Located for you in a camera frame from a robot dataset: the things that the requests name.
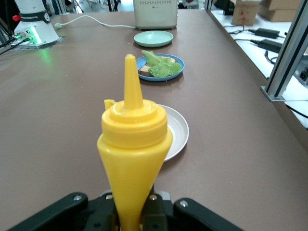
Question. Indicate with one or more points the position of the yellow squeeze sauce bottle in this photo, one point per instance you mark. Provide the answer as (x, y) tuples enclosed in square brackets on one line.
[(132, 149)]

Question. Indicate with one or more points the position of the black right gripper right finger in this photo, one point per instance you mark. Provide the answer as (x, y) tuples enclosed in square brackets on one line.
[(154, 214)]

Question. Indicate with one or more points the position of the plain cardboard box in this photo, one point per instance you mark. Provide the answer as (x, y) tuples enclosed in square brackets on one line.
[(279, 10)]

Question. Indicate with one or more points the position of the mint green round plate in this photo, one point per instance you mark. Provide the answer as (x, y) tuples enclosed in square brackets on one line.
[(154, 38)]

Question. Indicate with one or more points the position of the beige round plate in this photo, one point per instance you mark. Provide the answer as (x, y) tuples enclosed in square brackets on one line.
[(178, 134)]

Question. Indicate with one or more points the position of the green lettuce leaf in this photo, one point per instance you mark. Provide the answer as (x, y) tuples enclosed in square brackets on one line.
[(163, 68)]

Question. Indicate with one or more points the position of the black equipment box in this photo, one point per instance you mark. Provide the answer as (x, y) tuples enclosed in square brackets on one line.
[(222, 6)]

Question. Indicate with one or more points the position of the brown bread slice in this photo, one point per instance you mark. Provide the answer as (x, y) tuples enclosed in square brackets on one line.
[(144, 71)]

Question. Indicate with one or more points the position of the grey electronic device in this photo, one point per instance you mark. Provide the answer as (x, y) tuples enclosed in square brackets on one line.
[(302, 72)]

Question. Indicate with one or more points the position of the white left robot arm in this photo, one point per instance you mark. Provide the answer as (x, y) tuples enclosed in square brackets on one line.
[(36, 26)]

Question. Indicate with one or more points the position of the metal table bracket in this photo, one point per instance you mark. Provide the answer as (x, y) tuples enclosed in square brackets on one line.
[(272, 95)]

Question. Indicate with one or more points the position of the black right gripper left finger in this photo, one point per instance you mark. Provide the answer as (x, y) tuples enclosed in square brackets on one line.
[(103, 214)]

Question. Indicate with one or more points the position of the beige chrome toaster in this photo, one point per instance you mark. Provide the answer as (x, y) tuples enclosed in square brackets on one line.
[(156, 14)]

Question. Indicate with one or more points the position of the cardboard box red print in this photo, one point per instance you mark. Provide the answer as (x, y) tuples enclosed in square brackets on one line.
[(245, 12)]

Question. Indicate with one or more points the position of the black power adapter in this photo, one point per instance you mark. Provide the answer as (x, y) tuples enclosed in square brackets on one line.
[(270, 45), (267, 32)]

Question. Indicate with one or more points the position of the aluminium profile post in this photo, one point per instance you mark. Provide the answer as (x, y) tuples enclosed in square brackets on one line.
[(288, 53)]

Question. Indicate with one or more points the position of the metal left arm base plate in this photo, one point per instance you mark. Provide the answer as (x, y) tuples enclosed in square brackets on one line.
[(51, 44)]

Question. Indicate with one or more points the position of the blue round plate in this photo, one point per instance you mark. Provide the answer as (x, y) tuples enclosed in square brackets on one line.
[(179, 62)]

